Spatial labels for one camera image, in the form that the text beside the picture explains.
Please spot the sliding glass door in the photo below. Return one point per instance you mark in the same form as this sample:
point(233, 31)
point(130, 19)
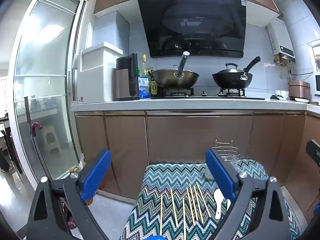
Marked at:
point(47, 67)

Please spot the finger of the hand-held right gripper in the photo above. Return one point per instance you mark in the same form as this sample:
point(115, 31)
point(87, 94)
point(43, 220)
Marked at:
point(314, 152)

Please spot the white kitchen countertop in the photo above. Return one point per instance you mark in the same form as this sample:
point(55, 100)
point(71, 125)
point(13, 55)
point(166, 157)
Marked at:
point(175, 103)

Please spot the brown black electric kettle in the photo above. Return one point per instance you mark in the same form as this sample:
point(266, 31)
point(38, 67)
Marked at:
point(125, 80)

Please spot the black gas stove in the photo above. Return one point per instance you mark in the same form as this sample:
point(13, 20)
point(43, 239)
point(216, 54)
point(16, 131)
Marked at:
point(207, 95)

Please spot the pink brown rice cooker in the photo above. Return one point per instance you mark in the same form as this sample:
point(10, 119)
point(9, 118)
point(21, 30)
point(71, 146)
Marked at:
point(299, 90)

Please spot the white water heater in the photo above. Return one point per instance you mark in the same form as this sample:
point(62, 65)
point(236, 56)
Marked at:
point(281, 42)

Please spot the brown lower kitchen cabinet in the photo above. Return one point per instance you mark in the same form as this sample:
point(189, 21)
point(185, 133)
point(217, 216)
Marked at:
point(175, 135)

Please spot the black range hood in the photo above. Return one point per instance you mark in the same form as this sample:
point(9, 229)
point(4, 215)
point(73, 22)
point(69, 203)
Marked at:
point(195, 30)

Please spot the zigzag patterned cloth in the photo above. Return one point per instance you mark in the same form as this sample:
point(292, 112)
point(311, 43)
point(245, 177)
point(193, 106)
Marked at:
point(160, 177)

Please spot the blue seasoning bag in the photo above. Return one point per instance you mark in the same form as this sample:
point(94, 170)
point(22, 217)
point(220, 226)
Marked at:
point(144, 88)

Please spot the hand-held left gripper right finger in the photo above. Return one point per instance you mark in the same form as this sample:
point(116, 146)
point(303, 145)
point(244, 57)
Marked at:
point(220, 175)

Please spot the silver wok lid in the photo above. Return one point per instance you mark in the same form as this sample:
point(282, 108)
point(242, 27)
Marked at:
point(231, 69)

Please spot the white rice spoon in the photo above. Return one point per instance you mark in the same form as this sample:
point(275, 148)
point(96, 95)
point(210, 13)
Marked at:
point(219, 197)

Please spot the white countertop appliance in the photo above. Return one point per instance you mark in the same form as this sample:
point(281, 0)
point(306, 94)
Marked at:
point(97, 80)

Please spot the golden wok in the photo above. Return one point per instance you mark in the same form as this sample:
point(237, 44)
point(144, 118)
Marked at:
point(172, 78)

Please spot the dark bottle yellow label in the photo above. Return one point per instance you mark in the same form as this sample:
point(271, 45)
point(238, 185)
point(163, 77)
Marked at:
point(154, 87)

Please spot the black wok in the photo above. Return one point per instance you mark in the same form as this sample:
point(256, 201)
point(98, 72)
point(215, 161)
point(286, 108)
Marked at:
point(227, 81)

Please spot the clear bottle yellow cap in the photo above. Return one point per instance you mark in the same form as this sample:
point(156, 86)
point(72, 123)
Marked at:
point(144, 67)

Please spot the beige plastic stool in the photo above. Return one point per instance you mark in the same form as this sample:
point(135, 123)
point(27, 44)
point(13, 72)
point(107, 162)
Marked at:
point(51, 137)

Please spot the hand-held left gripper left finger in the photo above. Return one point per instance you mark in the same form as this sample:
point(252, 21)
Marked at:
point(96, 173)

